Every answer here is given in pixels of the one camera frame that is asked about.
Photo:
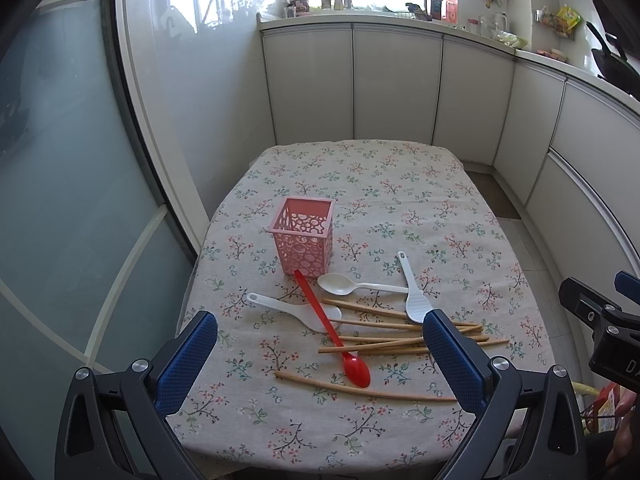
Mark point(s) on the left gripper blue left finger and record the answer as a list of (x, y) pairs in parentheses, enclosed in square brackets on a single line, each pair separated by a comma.
[(177, 365)]

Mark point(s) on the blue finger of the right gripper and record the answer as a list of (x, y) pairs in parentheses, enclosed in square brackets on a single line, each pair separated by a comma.
[(582, 301), (628, 285)]

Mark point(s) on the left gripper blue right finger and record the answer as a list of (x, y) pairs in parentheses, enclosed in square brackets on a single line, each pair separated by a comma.
[(461, 360)]

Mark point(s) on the white rice paddle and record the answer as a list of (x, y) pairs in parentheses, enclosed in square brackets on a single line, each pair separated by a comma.
[(303, 312), (417, 304)]

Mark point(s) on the long curved wooden chopstick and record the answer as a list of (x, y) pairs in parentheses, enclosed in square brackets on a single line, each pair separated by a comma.
[(356, 391)]

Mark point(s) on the red long plastic spoon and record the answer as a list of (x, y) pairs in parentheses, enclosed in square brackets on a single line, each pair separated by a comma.
[(354, 368)]

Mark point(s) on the white plastic spoon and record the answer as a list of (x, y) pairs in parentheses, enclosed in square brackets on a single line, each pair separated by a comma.
[(341, 285)]

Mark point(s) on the pink perforated utensil basket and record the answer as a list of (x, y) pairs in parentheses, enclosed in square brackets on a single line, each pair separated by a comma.
[(303, 233)]

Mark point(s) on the person's hand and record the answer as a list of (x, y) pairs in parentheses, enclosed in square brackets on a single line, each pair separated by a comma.
[(624, 439)]

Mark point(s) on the frosted glass sliding door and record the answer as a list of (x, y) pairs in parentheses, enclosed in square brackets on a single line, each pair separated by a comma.
[(91, 270)]

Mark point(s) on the floral tablecloth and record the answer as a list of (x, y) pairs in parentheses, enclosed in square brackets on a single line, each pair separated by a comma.
[(389, 197)]

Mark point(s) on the black wok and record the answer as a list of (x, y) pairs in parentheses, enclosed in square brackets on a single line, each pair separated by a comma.
[(615, 67)]

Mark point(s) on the yellow snack bag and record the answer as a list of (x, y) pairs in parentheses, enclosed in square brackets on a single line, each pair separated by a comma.
[(566, 21)]

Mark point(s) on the red dish soap bottle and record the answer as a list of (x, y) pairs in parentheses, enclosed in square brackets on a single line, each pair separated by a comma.
[(451, 11)]

